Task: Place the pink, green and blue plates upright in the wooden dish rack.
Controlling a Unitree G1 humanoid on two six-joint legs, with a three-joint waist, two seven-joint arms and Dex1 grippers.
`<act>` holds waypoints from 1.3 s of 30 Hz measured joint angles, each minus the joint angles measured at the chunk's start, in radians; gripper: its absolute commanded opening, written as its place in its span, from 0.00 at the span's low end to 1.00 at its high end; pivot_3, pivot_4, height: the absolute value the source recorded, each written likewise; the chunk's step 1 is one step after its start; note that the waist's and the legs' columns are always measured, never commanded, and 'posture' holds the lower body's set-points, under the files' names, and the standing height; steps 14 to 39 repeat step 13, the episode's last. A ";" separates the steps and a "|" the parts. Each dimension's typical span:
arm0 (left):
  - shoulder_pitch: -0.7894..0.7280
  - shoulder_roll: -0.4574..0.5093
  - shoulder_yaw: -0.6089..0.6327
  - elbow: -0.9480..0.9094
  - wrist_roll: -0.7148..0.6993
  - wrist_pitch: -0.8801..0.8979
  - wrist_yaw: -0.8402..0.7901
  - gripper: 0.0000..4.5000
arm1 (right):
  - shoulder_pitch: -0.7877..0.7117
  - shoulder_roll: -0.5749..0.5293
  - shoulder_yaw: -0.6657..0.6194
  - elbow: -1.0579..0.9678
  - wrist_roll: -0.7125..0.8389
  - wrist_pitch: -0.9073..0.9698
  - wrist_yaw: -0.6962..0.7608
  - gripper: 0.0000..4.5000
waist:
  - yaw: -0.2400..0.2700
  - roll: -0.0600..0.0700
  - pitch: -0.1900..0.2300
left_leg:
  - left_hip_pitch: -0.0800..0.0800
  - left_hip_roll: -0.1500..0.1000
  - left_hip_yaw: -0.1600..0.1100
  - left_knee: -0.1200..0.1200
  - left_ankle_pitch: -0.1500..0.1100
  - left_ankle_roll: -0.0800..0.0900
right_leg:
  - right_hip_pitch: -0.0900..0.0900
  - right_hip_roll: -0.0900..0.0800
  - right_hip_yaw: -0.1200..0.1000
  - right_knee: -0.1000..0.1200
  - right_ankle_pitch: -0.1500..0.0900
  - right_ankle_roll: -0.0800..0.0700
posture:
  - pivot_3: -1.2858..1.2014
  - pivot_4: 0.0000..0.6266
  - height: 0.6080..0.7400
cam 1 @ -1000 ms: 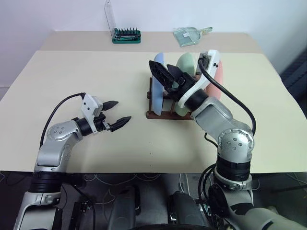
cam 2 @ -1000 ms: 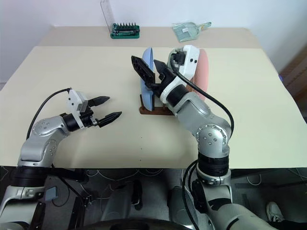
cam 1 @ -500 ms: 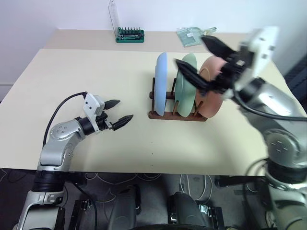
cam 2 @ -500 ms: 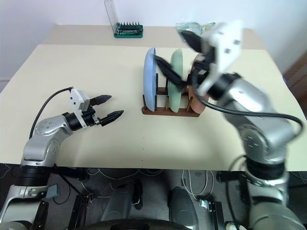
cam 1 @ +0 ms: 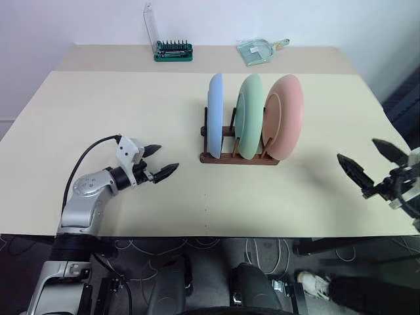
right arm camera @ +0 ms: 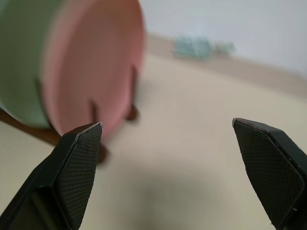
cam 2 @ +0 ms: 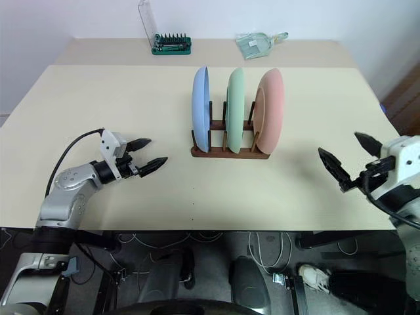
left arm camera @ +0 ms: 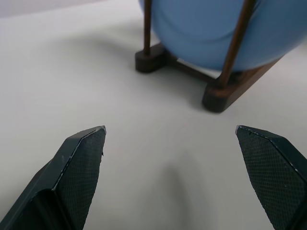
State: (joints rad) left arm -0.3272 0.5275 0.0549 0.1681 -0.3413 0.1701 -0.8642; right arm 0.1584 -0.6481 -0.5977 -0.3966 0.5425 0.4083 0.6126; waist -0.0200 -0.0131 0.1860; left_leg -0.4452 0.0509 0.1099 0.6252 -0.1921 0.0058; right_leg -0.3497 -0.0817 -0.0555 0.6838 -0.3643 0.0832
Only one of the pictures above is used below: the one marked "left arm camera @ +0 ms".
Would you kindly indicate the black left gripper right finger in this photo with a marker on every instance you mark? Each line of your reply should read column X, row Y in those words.
column 275, row 177

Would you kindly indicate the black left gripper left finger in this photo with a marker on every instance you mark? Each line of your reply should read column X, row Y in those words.
column 72, row 182

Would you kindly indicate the blue plate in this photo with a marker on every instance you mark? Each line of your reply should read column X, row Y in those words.
column 204, row 28

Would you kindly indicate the brown wooden dish rack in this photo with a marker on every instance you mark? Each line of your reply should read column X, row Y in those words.
column 216, row 98

